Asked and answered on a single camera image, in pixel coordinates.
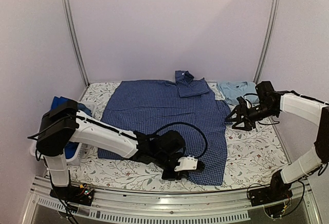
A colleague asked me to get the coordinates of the dark blue checkered shirt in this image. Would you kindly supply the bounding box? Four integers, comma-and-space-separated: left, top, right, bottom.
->
101, 70, 230, 185

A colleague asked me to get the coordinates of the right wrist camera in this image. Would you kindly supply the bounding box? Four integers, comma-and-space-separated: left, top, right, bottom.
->
237, 97, 252, 108

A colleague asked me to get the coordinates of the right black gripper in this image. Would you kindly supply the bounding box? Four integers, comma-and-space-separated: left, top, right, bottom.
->
225, 103, 278, 132

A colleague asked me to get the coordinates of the bright blue garment in basket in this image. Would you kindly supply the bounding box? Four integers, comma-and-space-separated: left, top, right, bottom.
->
50, 96, 93, 159

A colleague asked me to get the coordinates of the white plastic laundry basket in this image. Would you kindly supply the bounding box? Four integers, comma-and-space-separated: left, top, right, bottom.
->
27, 97, 96, 166

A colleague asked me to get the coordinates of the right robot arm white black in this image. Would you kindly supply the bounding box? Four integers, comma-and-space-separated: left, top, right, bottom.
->
225, 81, 328, 201

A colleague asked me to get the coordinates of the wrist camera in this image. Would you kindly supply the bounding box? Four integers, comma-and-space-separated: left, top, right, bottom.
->
174, 156, 205, 172
237, 97, 252, 108

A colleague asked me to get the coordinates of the front aluminium rail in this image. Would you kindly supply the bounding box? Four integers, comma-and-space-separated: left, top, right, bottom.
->
22, 176, 324, 223

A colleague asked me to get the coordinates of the right aluminium frame post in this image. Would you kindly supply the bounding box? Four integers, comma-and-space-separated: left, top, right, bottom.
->
253, 0, 280, 84

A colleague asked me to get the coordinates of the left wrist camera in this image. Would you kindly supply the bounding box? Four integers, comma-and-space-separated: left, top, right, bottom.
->
174, 156, 205, 172

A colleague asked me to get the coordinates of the left aluminium frame post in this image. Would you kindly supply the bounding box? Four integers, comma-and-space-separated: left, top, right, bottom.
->
62, 0, 90, 87

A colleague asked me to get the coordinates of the light blue t-shirt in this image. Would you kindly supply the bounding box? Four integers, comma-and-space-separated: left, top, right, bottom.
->
217, 81, 259, 105

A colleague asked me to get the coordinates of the aluminium frame post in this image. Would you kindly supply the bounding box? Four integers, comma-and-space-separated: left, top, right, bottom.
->
253, 0, 280, 84
62, 0, 90, 87

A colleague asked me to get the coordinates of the floral patterned table mat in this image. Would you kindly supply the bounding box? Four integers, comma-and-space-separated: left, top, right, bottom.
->
68, 83, 288, 192

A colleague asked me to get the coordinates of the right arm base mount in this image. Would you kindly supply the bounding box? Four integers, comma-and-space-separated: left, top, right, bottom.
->
247, 183, 293, 207

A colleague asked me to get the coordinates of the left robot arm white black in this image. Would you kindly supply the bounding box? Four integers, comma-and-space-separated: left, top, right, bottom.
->
29, 100, 205, 200

